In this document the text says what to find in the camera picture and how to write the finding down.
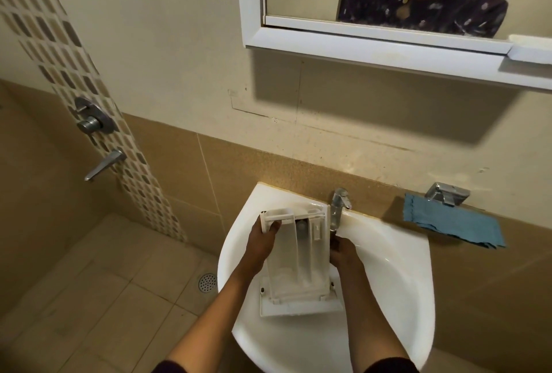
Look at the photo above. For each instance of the person's left hand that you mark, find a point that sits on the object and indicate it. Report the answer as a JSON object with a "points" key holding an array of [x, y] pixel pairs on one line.
{"points": [[258, 247]]}

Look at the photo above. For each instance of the person's right hand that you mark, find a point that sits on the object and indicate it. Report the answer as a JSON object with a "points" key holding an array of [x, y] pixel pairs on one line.
{"points": [[345, 254]]}

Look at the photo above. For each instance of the white detergent drawer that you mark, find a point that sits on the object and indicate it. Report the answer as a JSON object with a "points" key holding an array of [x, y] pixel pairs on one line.
{"points": [[297, 273]]}

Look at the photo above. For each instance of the person's left forearm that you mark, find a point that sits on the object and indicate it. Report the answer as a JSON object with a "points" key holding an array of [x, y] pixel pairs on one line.
{"points": [[211, 321]]}

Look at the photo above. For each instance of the person's right forearm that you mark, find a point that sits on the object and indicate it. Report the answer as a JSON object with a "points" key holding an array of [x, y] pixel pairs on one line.
{"points": [[371, 321]]}

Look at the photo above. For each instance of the person's dark patterned right sleeve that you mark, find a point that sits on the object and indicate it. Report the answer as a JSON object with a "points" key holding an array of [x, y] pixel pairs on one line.
{"points": [[392, 366]]}

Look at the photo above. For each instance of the person's dark patterned sleeve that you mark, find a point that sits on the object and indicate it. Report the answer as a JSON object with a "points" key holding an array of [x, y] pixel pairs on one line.
{"points": [[168, 367], [392, 366]]}

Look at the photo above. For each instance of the person's dark patterned left sleeve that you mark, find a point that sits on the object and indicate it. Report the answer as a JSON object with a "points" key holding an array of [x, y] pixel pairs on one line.
{"points": [[168, 367]]}

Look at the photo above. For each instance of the chrome sink faucet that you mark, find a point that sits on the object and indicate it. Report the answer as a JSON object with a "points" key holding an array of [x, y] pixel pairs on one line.
{"points": [[338, 209]]}

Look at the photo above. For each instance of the grey siphon cap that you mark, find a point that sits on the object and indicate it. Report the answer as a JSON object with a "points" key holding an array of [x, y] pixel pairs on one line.
{"points": [[302, 226]]}

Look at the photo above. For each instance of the white ceramic sink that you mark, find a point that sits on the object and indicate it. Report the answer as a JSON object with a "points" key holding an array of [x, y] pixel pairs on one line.
{"points": [[388, 291]]}

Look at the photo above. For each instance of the round metal floor drain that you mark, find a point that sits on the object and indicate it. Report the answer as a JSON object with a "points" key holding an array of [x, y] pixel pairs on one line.
{"points": [[208, 283]]}

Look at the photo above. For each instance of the blue cloth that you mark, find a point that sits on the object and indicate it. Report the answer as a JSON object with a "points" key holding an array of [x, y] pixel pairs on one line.
{"points": [[453, 219]]}

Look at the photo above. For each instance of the chrome shower valve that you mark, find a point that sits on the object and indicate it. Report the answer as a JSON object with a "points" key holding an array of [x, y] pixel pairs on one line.
{"points": [[92, 118]]}

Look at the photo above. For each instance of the chrome wall holder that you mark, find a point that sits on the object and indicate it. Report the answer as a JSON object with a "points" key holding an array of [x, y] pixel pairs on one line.
{"points": [[447, 194]]}

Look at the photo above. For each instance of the chrome wall tap lever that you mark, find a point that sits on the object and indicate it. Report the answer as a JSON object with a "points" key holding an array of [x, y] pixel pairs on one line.
{"points": [[105, 165]]}

